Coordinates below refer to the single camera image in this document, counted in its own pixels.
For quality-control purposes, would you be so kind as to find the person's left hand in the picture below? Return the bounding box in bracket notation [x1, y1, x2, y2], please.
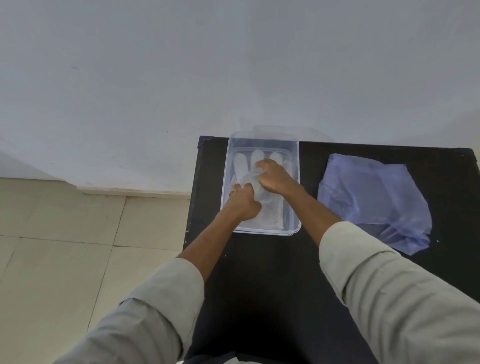
[225, 183, 262, 222]

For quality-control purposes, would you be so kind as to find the person's right hand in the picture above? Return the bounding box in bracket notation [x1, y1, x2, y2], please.
[255, 158, 301, 196]

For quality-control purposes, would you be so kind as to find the white rubber glove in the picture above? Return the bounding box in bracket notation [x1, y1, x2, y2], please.
[230, 149, 294, 230]

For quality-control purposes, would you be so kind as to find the person's right forearm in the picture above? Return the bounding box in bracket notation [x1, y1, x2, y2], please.
[279, 184, 480, 364]

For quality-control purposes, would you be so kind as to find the person's left forearm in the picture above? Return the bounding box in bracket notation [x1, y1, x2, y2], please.
[56, 208, 259, 364]

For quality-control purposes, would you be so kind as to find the clear plastic container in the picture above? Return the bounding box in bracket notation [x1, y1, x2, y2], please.
[221, 132, 302, 237]

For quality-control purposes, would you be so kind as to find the black table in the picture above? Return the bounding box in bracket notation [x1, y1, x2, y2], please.
[182, 136, 480, 364]

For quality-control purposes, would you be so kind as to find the purple plastic bag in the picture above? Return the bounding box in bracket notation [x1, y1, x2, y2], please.
[317, 153, 433, 256]

